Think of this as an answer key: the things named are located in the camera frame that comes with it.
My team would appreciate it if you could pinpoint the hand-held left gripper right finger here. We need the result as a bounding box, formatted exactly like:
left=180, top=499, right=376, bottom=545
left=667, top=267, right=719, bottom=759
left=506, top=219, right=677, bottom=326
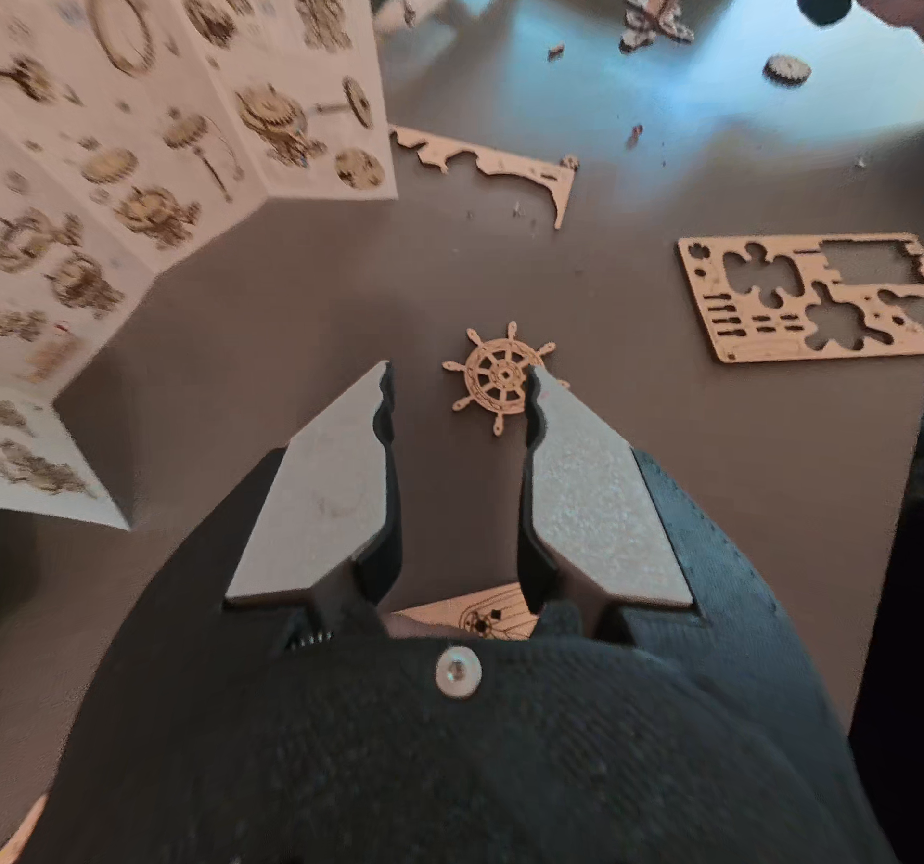
left=517, top=364, right=695, bottom=616

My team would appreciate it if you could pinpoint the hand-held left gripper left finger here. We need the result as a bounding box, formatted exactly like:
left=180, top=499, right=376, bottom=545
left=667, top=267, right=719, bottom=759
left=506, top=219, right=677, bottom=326
left=225, top=361, right=403, bottom=608

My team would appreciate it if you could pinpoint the wooden cogwheel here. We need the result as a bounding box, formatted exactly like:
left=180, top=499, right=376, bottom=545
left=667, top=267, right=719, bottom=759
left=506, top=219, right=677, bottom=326
left=764, top=54, right=812, bottom=88

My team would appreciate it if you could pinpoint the wooden ship wheel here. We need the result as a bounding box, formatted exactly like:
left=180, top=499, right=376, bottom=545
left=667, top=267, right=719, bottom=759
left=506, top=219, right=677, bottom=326
left=442, top=321, right=571, bottom=438

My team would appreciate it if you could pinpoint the wooden sheet with cutouts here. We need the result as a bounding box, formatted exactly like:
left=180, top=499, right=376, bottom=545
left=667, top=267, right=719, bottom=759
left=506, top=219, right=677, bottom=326
left=676, top=232, right=924, bottom=364

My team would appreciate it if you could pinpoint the assembly booklet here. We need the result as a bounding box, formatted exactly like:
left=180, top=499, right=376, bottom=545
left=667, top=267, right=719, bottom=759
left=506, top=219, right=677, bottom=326
left=0, top=0, right=400, bottom=531

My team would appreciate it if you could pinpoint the wooden toothed frame piece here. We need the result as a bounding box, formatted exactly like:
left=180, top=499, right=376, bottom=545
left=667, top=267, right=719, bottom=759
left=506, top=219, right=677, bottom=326
left=392, top=581, right=541, bottom=643

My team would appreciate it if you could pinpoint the curved wooden frame offcut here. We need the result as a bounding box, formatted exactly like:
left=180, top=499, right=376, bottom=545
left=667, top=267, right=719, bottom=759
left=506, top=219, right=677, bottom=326
left=388, top=124, right=578, bottom=231

